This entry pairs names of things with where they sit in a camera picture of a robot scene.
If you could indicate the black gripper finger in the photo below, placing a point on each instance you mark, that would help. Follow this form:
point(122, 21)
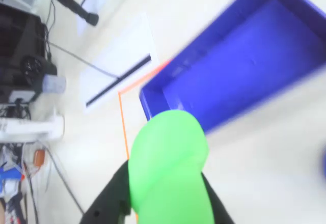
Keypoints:
point(109, 198)
point(219, 203)

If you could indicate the green rubber duck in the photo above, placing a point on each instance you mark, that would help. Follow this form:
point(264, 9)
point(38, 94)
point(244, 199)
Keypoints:
point(165, 170)

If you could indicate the blue plastic box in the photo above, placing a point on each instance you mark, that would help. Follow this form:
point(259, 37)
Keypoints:
point(242, 68)

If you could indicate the small orange item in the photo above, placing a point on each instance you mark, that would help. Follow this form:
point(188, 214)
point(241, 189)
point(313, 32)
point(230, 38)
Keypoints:
point(39, 157)

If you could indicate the blue tool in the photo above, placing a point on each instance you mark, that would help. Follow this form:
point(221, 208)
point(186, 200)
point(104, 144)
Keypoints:
point(10, 177)

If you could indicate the white power strip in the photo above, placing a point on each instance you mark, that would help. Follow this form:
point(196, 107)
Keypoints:
point(30, 129)

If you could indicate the clear plastic cup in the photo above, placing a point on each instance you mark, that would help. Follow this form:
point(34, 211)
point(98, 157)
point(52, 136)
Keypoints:
point(53, 84)

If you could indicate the black machine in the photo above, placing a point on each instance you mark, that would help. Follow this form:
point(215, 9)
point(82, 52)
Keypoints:
point(20, 43)

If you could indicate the black stand pole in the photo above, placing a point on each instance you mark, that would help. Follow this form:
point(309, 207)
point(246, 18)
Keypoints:
point(76, 7)

